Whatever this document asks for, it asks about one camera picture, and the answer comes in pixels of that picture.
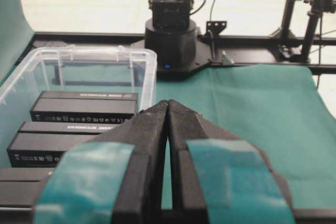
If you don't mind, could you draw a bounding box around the clear plastic storage case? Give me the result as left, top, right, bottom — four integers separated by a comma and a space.
0, 46, 158, 224

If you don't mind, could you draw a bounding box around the black camera box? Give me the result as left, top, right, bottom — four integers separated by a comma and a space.
1, 167, 55, 208
30, 91, 138, 124
7, 121, 118, 168

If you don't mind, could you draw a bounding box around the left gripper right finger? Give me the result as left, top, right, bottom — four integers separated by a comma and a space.
167, 100, 295, 223

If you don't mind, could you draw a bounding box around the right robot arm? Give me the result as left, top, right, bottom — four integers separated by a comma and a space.
132, 0, 227, 79

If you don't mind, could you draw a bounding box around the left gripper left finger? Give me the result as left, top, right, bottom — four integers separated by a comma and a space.
33, 100, 168, 223

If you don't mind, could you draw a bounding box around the black camera stand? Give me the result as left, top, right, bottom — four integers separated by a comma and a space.
270, 0, 335, 63

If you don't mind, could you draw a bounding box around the green table cloth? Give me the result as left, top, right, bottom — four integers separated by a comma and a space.
0, 0, 336, 210

